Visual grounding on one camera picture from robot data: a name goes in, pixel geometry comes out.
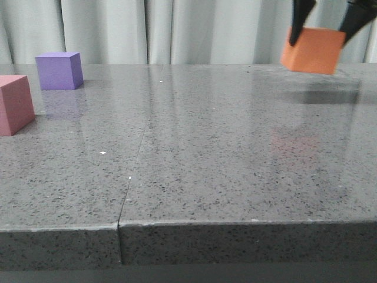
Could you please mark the grey-white curtain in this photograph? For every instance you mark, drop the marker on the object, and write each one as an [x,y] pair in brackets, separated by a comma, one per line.
[146,32]

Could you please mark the orange foam cube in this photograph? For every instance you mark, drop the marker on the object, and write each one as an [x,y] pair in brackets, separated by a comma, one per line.
[317,50]

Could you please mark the pink foam cube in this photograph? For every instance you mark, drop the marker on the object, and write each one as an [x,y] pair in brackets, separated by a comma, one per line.
[17,109]

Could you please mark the purple foam cube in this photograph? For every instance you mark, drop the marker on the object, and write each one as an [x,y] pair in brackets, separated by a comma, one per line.
[59,70]

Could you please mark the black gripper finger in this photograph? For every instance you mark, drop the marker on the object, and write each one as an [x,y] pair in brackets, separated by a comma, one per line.
[300,13]
[358,14]

